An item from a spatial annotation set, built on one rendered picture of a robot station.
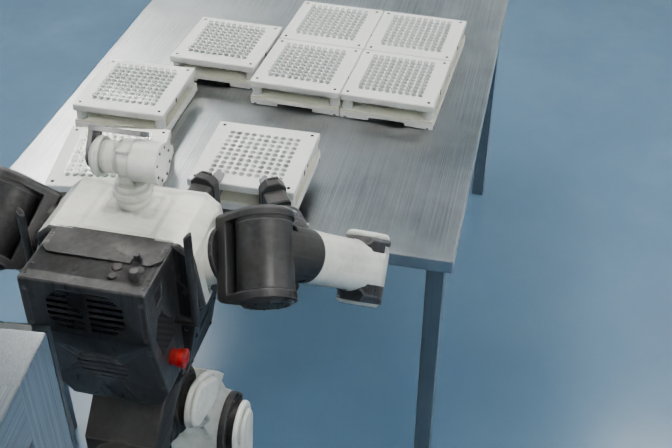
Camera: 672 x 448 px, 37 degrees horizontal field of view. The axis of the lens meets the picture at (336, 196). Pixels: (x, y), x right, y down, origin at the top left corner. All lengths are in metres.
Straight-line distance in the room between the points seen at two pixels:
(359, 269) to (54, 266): 0.49
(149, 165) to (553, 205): 2.50
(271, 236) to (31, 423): 0.79
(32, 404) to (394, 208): 1.61
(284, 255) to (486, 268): 2.04
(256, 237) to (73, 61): 3.36
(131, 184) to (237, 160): 0.72
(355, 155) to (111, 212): 1.01
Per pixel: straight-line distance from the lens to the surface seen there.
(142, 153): 1.55
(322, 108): 2.65
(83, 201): 1.65
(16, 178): 1.70
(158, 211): 1.61
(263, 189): 2.13
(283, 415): 3.03
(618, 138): 4.30
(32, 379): 0.80
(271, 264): 1.53
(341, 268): 1.65
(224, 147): 2.34
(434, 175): 2.45
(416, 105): 2.58
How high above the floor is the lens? 2.28
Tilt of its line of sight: 37 degrees down
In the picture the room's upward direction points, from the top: straight up
